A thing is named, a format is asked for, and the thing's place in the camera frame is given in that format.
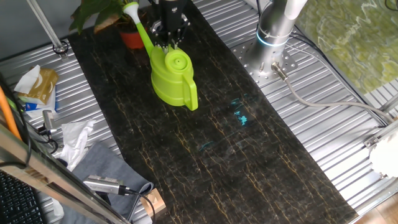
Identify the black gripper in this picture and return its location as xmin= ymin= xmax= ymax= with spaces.
xmin=149 ymin=0 xmax=191 ymax=54

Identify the green plastic watering can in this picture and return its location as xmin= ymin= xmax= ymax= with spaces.
xmin=122 ymin=1 xmax=199 ymax=111

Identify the red plant pot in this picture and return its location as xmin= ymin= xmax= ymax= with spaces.
xmin=119 ymin=26 xmax=147 ymax=50

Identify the anthurium plant with broad leaves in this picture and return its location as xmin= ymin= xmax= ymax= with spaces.
xmin=68 ymin=0 xmax=141 ymax=34

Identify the silver support pole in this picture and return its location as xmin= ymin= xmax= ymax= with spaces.
xmin=26 ymin=0 xmax=69 ymax=60

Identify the dark marbled table mat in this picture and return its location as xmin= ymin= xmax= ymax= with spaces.
xmin=67 ymin=0 xmax=358 ymax=224

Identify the yellow tissue box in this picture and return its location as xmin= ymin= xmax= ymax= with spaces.
xmin=14 ymin=64 xmax=60 ymax=105

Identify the crumpled white tissue paper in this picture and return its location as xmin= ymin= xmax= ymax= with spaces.
xmin=55 ymin=119 xmax=97 ymax=172

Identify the grey towel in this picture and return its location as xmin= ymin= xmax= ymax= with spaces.
xmin=60 ymin=142 xmax=155 ymax=224

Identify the blue and white box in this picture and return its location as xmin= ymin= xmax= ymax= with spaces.
xmin=18 ymin=86 xmax=58 ymax=119

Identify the wooden block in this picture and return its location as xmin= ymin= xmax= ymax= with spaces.
xmin=139 ymin=187 xmax=167 ymax=218

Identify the orange tube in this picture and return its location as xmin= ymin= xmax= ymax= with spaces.
xmin=0 ymin=85 xmax=22 ymax=141

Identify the green marbled sheet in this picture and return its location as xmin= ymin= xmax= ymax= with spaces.
xmin=294 ymin=0 xmax=398 ymax=96

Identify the black keyboard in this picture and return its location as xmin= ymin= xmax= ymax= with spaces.
xmin=0 ymin=169 xmax=44 ymax=224

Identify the small silver camera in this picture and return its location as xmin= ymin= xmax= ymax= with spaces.
xmin=42 ymin=110 xmax=58 ymax=136

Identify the silver finned camera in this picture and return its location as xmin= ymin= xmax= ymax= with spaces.
xmin=82 ymin=174 xmax=131 ymax=196

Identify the grey robot cable with connector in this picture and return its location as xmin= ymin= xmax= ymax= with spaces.
xmin=271 ymin=62 xmax=396 ymax=124

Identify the black camera cable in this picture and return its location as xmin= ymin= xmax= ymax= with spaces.
xmin=124 ymin=186 xmax=156 ymax=224

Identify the aluminium frame bar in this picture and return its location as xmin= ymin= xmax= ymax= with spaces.
xmin=0 ymin=124 xmax=131 ymax=224

